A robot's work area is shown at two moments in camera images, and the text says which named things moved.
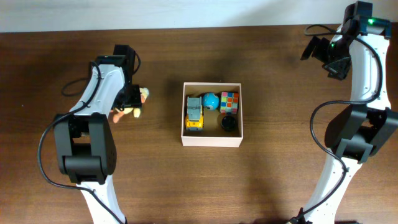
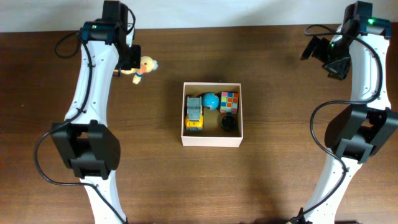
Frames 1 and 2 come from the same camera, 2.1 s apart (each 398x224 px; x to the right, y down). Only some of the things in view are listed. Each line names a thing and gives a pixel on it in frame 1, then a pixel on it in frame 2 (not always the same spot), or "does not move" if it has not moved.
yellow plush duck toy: [117, 114] → [147, 64]
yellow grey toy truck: [194, 117] does not move
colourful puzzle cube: [229, 102] does not move
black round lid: [228, 122] does not move
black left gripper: [138, 101] → [138, 57]
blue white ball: [210, 101] does not move
